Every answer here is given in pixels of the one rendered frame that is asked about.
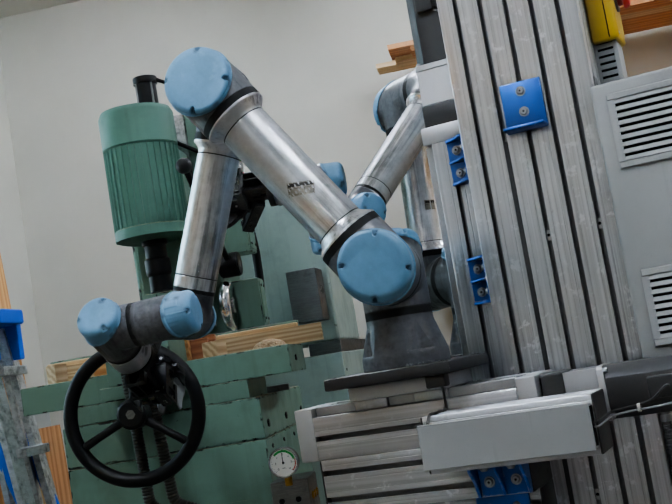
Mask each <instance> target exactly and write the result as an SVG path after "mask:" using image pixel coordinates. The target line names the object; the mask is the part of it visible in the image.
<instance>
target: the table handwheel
mask: <svg viewBox="0 0 672 504"><path fill-rule="evenodd" d="M160 355H164V356H167V357H170V358H171V359H172V360H173V361H174V362H175V361H178V363H179V364H180V365H181V366H182V367H183V368H184V369H185V387H186V389H187V391H188V394H189V397H190V402H191V409H192V419H191V426H190V430H189V433H188V436H185V435H183V434H181V433H179V432H177V431H175V430H173V429H171V428H169V427H167V426H166V425H164V424H162V423H160V422H158V421H157V420H155V419H153V418H151V415H152V411H151V407H150V405H146V406H144V405H143V412H141V411H140V410H139V409H138V408H137V407H136V406H135V405H134V404H133V403H132V402H131V401H130V390H129V399H128V400H125V401H124V402H122V403H121V404H120V405H119V407H118V409H117V421H115V422H114V423H113V424H111V425H110V426H108V427H107V428H106V429H104V430H103V431H102V432H100V433H99V434H97V435H96V436H94V437H93V438H91V439H90V440H88V441H87V442H85V443H84V441H83V438H82V436H81V433H80V429H79V425H78V404H79V399H80V396H81V393H82V390H83V388H84V386H85V384H86V383H87V381H88V380H89V378H90V377H91V376H92V374H93V373H94V372H95V371H96V370H97V369H98V368H100V367H101V366H102V365H103V364H105V363H107V361H106V359H105V358H104V357H103V356H102V355H101V354H100V353H99V352H96V353H95V354H93V355H92V356H91V357H90V358H89V359H87V360H86V361H85V362H84V363H83V365H82V366H81V367H80V368H79V369H78V371H77V372H76V374H75V375H74V377H73V379H72V381H71V383H70V385H69V388H68V390H67V393H66V397H65V402H64V410H63V420H64V428H65V433H66V437H67V440H68V443H69V445H70V447H71V449H72V451H73V453H74V455H75V456H76V458H77V459H78V460H79V462H80V463H81V464H82V465H83V466H84V467H85V468H86V469H87V470H88V471H89V472H90V473H92V474H93V475H94V476H96V477H97V478H99V479H101V480H103V481H105V482H107V483H109V484H112V485H115V486H119V487H126V488H142V487H148V486H152V485H156V484H158V483H161V482H163V481H165V480H167V479H169V478H171V477H172V476H174V475H175V474H177V473H178V472H179V471H180V470H181V469H182V468H183V467H185V465H186V464H187V463H188V462H189V461H190V460H191V458H192V457H193V455H194V454H195V452H196V450H197V448H198V446H199V444H200V442H201V439H202V436H203V433H204V428H205V421H206V406H205V399H204V395H203V391H202V388H201V385H200V383H199V381H198V379H197V377H196V375H195V374H194V372H193V371H192V369H191V368H190V367H189V365H188V364H187V363H186V362H185V361H184V360H183V359H182V358H181V357H179V356H178V355H177V354H176V353H174V352H173V351H171V350H169V349H167V348H166V347H163V346H160V349H159V351H158V354H157V356H160ZM145 425H147V426H149V427H151V428H153V429H155V430H157V431H159V432H161V433H163V434H165V435H167V436H169V437H171V438H173V439H175V440H177V441H178V442H180V443H182V444H183V446H182V448H181V449H180V451H179V452H178V453H177V454H176V455H175V456H174V457H173V458H172V459H171V460H170V461H169V462H167V463H166V464H165V465H163V466H161V467H159V468H157V469H155V470H152V471H149V472H145V473H138V474H131V473H124V472H119V471H116V470H114V469H111V468H109V467H108V466H106V465H104V464H103V463H101V462H100V461H99V460H98V459H97V458H96V457H95V456H94V455H93V454H92V453H91V452H90V451H89V450H90V449H91V448H93V447H94V446H95V445H97V444H98V443H100V442H101V441H102V440H104V439H105V438H107V437H108V436H110V435H111V434H113V433H114V432H116V431H117V430H119V429H121V428H122V427H123V428H125V429H128V430H134V429H138V428H142V427H144V426H145Z"/></svg>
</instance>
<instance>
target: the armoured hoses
mask: <svg viewBox="0 0 672 504"><path fill-rule="evenodd" d="M120 375H121V376H122V377H121V379H122V382H123V383H122V385H123V388H124V390H123V391H124V395H125V396H124V397H125V400H128V399H129V389H128V388H127V387H126V386H125V385H124V375H122V374H120ZM150 407H151V411H152V415H151V418H153V419H155V420H157V421H158V422H160V423H162V424H163V421H162V419H163V418H161V417H162V415H161V413H160V412H159V410H158V406H157V405H153V404H152V402H151V404H150ZM142 429H143V428H138V429H134V430H131V432H132V433H131V435H132V439H133V440H132V441H133V445H134V448H135V449H134V451H135V454H136V456H135V457H136V461H137V462H136V463H137V464H138V465H137V467H138V469H137V470H139V471H138V473H145V472H149V471H150V469H149V466H148V465H149V463H148V459H147V458H148V457H147V453H146V452H147V451H146V450H145V449H146V447H145V445H146V444H145V441H144V437H143V436H144V435H143V434H142V433H143V431H142ZM153 432H154V433H153V434H154V435H155V436H154V438H155V441H156V443H155V444H156V447H157V451H158V452H157V453H158V454H159V455H158V457H160V458H159V460H160V462H159V463H161V464H160V466H163V465H165V464H166V463H167V462H169V461H170V460H171V459H170V457H171V456H170V452H169V449H168V448H169V446H167V445H168V443H167V440H166V438H167V437H166V435H165V434H163V433H161V432H159V431H157V430H155V429H153ZM174 477H175V475H174V476H172V477H171V478H169V479H167V480H165V481H163V482H164V483H165V484H164V485H165V489H166V492H167V493H166V495H167V496H168V497H167V499H169V503H172V504H197V503H194V502H191V501H188V500H185V499H183V498H181V497H180V495H179V493H178V490H177V489H178V488H177V487H176V486H177V484H176V481H175V479H176V478H174ZM152 487H153V485H152V486H148V487H142V488H141V489H142V493H143V494H142V496H143V499H144V503H145V504H159V502H158V501H156V499H155V497H154V496H155V495H154V491H153V490H154V489H153V488H152ZM157 502H158V503H157Z"/></svg>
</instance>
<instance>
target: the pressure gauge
mask: <svg viewBox="0 0 672 504"><path fill-rule="evenodd" d="M281 453H282V456H281ZM282 458H283V462H284V464H282ZM299 465H300V458H299V455H298V453H297V452H296V451H295V450H294V449H292V448H290V447H280V448H277V449H275V450H274V451H273V452H272V453H271V454H270V456H269V459H268V466H269V469H270V471H271V473H272V474H273V475H275V476H276V477H278V478H284V480H285V486H291V485H293V481H292V475H293V474H294V473H295V472H296V471H297V470H298V468H299Z"/></svg>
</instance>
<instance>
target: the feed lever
mask: <svg viewBox="0 0 672 504"><path fill-rule="evenodd" d="M176 169H177V171H178V172H179V173H181V174H184V175H185V177H186V179H187V181H188V183H189V185H190V188H191V186H192V181H193V177H192V175H191V172H190V171H191V169H192V163H191V161H190V160H189V159H187V158H180V159H179V160H178V161H177V162H176ZM242 273H243V266H242V260H241V257H240V254H239V253H238V252H237V251H236V252H231V253H227V250H226V248H225V246H224V247H223V252H222V258H221V263H220V269H219V274H220V276H221V277H222V278H223V279H224V278H230V277H236V276H241V275H242Z"/></svg>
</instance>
